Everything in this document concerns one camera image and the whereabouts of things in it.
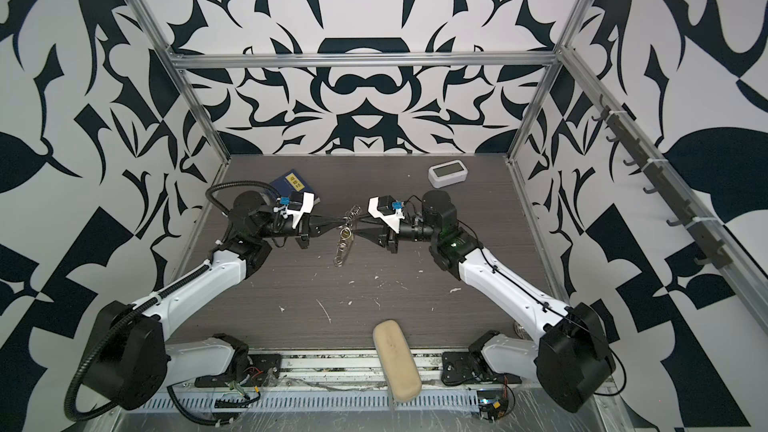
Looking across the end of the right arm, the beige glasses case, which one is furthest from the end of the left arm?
the beige glasses case

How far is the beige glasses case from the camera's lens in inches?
27.8

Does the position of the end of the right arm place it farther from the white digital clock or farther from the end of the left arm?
the white digital clock

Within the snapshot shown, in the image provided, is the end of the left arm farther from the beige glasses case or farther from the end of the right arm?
the beige glasses case

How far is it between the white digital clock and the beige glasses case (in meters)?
0.52

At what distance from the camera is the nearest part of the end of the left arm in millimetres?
639

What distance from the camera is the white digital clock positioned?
1.12 m
